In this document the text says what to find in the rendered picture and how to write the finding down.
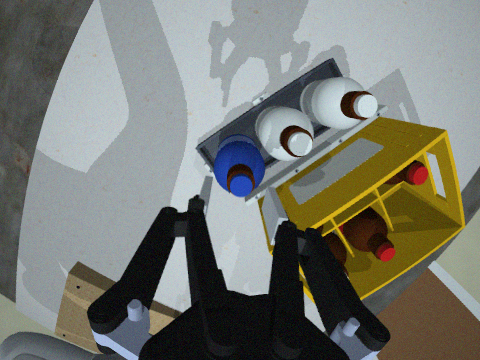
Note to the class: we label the grey bottle with dark brown neck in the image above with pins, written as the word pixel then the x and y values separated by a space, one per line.
pixel 284 131

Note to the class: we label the blue bottle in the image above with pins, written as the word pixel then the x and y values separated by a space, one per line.
pixel 239 165

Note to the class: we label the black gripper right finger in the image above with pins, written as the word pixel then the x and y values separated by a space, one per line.
pixel 347 321

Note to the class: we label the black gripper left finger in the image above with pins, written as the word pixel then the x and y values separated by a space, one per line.
pixel 119 319

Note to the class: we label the white bottle with brown neck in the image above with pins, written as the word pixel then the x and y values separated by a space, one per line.
pixel 339 103

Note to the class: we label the brown bottle with red cap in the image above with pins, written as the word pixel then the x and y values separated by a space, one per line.
pixel 367 232
pixel 413 173

